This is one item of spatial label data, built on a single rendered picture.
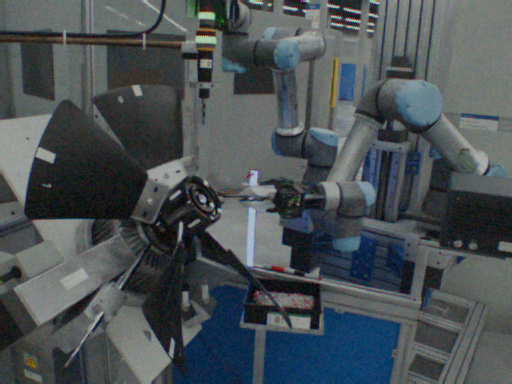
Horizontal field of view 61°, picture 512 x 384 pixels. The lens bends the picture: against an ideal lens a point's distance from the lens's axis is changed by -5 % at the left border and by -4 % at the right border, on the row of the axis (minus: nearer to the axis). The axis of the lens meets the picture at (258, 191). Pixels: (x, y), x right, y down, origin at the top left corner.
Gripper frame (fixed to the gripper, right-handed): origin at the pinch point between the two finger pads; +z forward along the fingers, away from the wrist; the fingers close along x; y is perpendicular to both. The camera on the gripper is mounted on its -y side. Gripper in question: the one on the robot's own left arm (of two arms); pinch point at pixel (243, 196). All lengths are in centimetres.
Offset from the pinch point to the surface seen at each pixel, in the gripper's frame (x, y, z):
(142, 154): -12.1, 1.4, 25.3
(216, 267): 17.0, 5.8, 7.6
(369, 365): 58, 7, -44
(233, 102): 50, -380, -86
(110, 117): -19.3, -5.3, 32.4
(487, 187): -7, 18, -61
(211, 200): -4.8, 12.8, 10.9
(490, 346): 125, -52, -171
